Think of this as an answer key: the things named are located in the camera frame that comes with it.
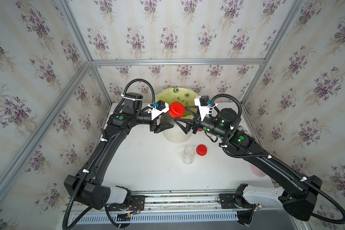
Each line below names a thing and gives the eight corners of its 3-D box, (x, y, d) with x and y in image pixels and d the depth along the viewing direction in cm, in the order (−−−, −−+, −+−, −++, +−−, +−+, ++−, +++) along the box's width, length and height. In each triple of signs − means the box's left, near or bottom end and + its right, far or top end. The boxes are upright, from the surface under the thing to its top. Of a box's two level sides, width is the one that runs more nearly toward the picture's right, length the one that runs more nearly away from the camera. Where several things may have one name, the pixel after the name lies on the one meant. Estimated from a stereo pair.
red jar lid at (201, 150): (196, 155, 92) (197, 154, 91) (195, 145, 97) (196, 144, 95) (207, 155, 92) (208, 154, 91) (205, 145, 97) (206, 144, 95)
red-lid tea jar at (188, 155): (182, 164, 89) (183, 155, 79) (182, 155, 93) (183, 145, 83) (192, 164, 89) (195, 155, 79) (192, 155, 93) (194, 145, 83)
